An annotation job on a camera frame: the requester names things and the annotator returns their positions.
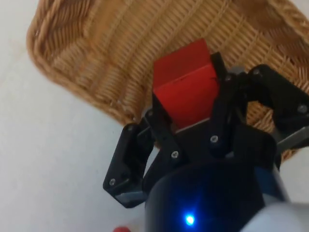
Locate wicker basket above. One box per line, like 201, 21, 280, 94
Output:
25, 0, 309, 162

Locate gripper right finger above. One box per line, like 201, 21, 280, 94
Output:
209, 51, 309, 158

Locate red cube block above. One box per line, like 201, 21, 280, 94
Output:
153, 38, 219, 130

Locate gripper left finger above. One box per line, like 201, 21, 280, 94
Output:
103, 93, 189, 209

